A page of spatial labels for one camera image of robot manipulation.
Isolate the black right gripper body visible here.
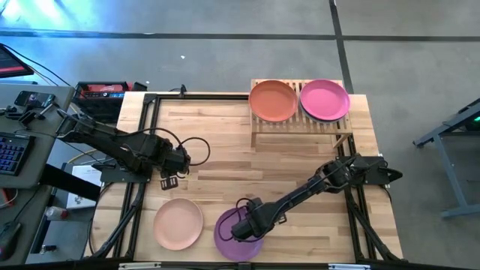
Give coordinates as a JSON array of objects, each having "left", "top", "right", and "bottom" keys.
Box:
[{"left": 247, "top": 205, "right": 288, "bottom": 236}]

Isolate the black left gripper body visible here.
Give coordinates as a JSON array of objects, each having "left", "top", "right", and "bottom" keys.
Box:
[{"left": 160, "top": 145, "right": 192, "bottom": 178}]

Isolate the purple plate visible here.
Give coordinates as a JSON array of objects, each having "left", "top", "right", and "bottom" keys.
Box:
[{"left": 213, "top": 207, "right": 266, "bottom": 263}]

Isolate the orange plate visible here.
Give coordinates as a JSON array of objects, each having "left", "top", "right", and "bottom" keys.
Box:
[{"left": 247, "top": 79, "right": 299, "bottom": 123}]

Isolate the magenta plate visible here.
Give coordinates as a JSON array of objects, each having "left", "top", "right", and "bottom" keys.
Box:
[{"left": 299, "top": 78, "right": 351, "bottom": 122}]

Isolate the wooden slatted shelf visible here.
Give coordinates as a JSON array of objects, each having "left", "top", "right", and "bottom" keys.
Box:
[{"left": 250, "top": 78, "right": 356, "bottom": 149}]

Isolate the peach plate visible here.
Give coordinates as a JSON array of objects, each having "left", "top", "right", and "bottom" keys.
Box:
[{"left": 152, "top": 197, "right": 204, "bottom": 251}]

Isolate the white paper booklet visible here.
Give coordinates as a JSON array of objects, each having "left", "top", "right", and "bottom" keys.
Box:
[{"left": 65, "top": 163, "right": 103, "bottom": 210}]

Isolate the black desk bar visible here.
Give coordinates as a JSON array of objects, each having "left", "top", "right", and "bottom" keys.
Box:
[{"left": 39, "top": 163, "right": 103, "bottom": 203}]

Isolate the red black power station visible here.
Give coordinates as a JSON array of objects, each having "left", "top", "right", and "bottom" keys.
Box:
[{"left": 72, "top": 80, "right": 148, "bottom": 122}]

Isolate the white red bottle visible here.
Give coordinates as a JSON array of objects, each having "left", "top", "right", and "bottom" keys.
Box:
[{"left": 44, "top": 205, "right": 70, "bottom": 221}]

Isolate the grey desk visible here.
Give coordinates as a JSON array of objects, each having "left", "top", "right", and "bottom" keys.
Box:
[{"left": 0, "top": 82, "right": 76, "bottom": 266}]

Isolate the black smartphone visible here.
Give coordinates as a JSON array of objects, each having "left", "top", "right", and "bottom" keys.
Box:
[{"left": 13, "top": 89, "right": 57, "bottom": 110}]

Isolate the black backlit keyboard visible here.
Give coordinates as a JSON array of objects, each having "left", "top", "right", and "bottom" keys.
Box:
[{"left": 0, "top": 131, "right": 38, "bottom": 177}]

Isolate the black computer mouse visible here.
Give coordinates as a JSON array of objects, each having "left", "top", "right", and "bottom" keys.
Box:
[{"left": 0, "top": 220, "right": 23, "bottom": 262}]

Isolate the grey metal table stand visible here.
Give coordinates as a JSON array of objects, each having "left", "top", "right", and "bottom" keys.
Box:
[{"left": 412, "top": 97, "right": 480, "bottom": 221}]

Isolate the black monitor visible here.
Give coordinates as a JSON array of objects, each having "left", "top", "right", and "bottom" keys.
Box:
[{"left": 0, "top": 43, "right": 35, "bottom": 80}]

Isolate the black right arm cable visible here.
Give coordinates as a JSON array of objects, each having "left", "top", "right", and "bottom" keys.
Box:
[{"left": 217, "top": 197, "right": 260, "bottom": 243}]

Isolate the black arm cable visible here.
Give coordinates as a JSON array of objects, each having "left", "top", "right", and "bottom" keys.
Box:
[
  {"left": 217, "top": 197, "right": 260, "bottom": 243},
  {"left": 123, "top": 127, "right": 212, "bottom": 168}
]

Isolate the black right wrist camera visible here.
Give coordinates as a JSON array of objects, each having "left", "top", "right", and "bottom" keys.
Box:
[{"left": 245, "top": 197, "right": 264, "bottom": 213}]

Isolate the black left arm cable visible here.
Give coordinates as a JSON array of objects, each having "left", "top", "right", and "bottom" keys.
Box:
[{"left": 123, "top": 127, "right": 212, "bottom": 168}]

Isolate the black aluminium table frame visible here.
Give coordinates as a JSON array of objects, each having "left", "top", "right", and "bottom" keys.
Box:
[{"left": 84, "top": 91, "right": 404, "bottom": 263}]

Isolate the silver metal bracket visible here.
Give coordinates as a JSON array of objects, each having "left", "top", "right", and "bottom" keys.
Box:
[
  {"left": 118, "top": 262, "right": 163, "bottom": 270},
  {"left": 328, "top": 263, "right": 371, "bottom": 270}
]

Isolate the yellow cable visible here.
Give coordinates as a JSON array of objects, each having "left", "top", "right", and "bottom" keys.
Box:
[{"left": 66, "top": 148, "right": 101, "bottom": 166}]

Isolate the black clamp mount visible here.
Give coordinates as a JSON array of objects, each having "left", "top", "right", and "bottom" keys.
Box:
[{"left": 17, "top": 103, "right": 54, "bottom": 128}]

